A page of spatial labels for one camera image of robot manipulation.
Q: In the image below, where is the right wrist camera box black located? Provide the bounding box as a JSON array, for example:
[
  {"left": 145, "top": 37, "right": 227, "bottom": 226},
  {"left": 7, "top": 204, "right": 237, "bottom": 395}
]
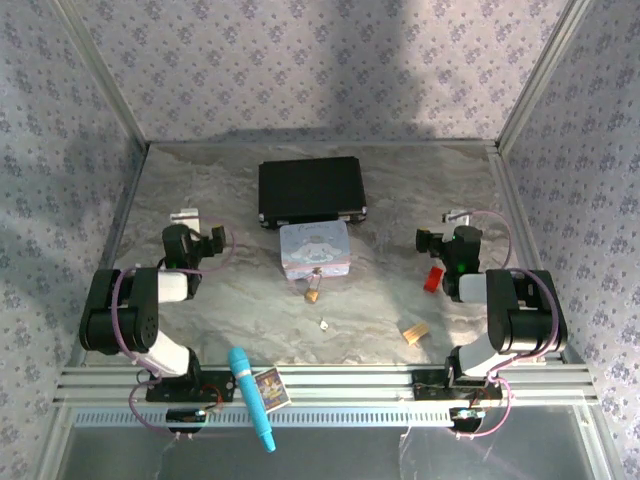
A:
[{"left": 415, "top": 227, "right": 442, "bottom": 254}]

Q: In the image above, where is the slotted grey cable duct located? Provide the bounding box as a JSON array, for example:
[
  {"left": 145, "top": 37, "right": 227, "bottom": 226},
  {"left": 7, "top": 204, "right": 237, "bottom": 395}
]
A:
[{"left": 69, "top": 403, "right": 592, "bottom": 430}]

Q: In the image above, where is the black rectangular case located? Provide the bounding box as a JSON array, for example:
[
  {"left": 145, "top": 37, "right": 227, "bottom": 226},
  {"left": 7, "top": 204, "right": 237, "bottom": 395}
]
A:
[{"left": 257, "top": 156, "right": 369, "bottom": 231}]

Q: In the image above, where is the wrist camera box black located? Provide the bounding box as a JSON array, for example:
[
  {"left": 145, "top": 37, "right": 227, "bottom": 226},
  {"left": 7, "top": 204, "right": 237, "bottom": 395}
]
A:
[
  {"left": 202, "top": 224, "right": 227, "bottom": 259},
  {"left": 415, "top": 227, "right": 442, "bottom": 254}
]

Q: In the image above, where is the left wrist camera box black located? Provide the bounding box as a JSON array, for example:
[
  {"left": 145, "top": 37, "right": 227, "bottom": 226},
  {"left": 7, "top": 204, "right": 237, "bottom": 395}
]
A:
[{"left": 202, "top": 224, "right": 227, "bottom": 259}]

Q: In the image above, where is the small printed card box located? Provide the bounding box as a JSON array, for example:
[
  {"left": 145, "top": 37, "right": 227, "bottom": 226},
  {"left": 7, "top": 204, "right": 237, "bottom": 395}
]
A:
[{"left": 253, "top": 367, "right": 293, "bottom": 413}]

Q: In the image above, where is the aluminium profile front rail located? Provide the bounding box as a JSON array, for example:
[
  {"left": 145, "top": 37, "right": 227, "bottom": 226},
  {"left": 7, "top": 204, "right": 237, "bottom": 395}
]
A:
[{"left": 51, "top": 363, "right": 600, "bottom": 407}]

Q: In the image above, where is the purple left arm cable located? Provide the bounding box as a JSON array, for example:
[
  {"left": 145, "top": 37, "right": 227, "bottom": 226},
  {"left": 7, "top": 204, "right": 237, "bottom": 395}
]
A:
[{"left": 110, "top": 215, "right": 238, "bottom": 444}]

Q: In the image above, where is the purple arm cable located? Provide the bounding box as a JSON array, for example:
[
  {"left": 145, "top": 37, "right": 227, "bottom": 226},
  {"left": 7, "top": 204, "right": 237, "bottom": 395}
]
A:
[
  {"left": 462, "top": 209, "right": 565, "bottom": 442},
  {"left": 110, "top": 215, "right": 238, "bottom": 444}
]

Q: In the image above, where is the small wooden block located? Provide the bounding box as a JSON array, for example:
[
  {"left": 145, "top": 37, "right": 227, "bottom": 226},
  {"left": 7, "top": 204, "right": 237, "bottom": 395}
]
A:
[{"left": 401, "top": 322, "right": 432, "bottom": 348}]

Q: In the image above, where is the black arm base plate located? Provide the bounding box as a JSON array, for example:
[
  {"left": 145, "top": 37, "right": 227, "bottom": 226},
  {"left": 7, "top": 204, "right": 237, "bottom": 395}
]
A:
[
  {"left": 144, "top": 370, "right": 237, "bottom": 404},
  {"left": 411, "top": 368, "right": 504, "bottom": 402}
]

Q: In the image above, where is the red small block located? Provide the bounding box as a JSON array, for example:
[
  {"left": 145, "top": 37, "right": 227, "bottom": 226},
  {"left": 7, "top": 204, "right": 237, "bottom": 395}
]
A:
[{"left": 423, "top": 265, "right": 446, "bottom": 294}]

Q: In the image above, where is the pastel cartoon tin box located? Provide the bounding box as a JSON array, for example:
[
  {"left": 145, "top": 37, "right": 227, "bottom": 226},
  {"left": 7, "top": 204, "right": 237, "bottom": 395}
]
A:
[{"left": 278, "top": 221, "right": 352, "bottom": 283}]

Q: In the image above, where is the small electronics board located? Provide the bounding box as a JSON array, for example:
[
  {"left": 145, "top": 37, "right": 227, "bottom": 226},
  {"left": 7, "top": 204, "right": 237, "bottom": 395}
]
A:
[
  {"left": 165, "top": 406, "right": 208, "bottom": 434},
  {"left": 448, "top": 406, "right": 487, "bottom": 432}
]

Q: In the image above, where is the aluminium side rail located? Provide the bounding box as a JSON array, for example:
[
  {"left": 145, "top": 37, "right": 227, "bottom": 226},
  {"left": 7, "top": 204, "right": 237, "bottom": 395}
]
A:
[
  {"left": 487, "top": 144, "right": 586, "bottom": 366},
  {"left": 67, "top": 142, "right": 151, "bottom": 369}
]

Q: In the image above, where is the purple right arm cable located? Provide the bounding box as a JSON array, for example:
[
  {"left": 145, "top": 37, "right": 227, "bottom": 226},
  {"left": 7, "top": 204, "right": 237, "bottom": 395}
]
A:
[{"left": 462, "top": 209, "right": 565, "bottom": 442}]

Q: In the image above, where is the aluminium frame post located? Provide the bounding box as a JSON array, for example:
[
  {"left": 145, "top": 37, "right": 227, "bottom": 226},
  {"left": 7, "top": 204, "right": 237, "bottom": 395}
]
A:
[
  {"left": 495, "top": 0, "right": 587, "bottom": 154},
  {"left": 52, "top": 0, "right": 152, "bottom": 147}
]

